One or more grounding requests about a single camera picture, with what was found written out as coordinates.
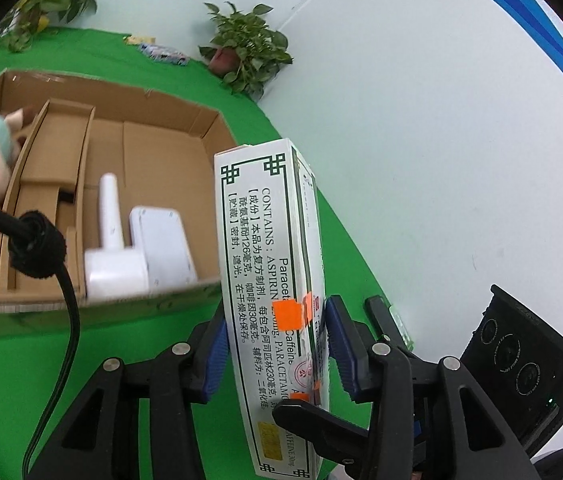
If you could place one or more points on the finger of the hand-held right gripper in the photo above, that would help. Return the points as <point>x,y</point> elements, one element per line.
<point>321,422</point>
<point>379,312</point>

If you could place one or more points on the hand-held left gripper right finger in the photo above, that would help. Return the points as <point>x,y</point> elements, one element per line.
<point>341,355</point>

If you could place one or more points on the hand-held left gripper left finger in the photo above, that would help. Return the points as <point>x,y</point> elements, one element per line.
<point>214,360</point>

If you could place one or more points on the white and green medicine box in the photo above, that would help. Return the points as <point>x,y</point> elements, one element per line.
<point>261,260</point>

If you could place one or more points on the white rectangular device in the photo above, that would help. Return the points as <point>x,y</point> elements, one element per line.
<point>164,245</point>

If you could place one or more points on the white hair dryer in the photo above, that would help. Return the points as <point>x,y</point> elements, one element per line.
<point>111,265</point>

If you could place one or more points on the large cardboard box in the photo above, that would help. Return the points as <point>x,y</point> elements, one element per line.
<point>161,160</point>

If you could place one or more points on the cardboard divider insert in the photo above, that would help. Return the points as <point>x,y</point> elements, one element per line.
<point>56,150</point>

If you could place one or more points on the green table cloth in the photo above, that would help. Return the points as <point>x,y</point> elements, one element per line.
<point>11,360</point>

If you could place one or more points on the potted plant with terracotta pot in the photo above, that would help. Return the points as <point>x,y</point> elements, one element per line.
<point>244,35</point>

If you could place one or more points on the blue patterned tissue packet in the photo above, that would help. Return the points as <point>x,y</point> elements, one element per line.
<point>166,54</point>

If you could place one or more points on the yellow paper packet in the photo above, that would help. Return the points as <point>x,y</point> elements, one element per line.
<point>139,40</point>

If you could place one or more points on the blue wall banner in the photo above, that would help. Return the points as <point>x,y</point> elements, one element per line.
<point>536,15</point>

